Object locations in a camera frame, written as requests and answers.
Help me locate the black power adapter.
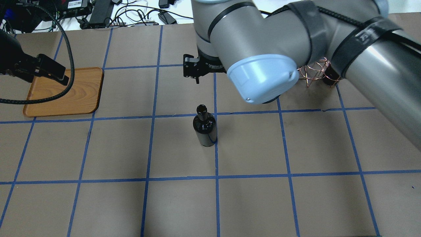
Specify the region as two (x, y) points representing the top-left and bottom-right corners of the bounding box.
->
(88, 0), (114, 28)

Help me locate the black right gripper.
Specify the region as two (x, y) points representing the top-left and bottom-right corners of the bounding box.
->
(183, 54), (227, 84)

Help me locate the copper wire bottle basket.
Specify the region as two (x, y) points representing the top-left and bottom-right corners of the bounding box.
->
(297, 57), (331, 87)

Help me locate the dark wine bottle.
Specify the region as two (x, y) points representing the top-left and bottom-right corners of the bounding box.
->
(322, 66), (343, 87)
(192, 104), (217, 147)

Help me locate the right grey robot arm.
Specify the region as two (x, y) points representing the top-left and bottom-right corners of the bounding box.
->
(183, 0), (421, 149)

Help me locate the wooden tray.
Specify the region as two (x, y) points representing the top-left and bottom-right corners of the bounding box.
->
(23, 67), (104, 118)

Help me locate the black braided cable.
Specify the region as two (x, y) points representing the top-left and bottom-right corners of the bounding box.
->
(0, 3), (75, 105)

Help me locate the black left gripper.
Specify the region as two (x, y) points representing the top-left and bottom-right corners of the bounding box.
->
(31, 54), (69, 86)

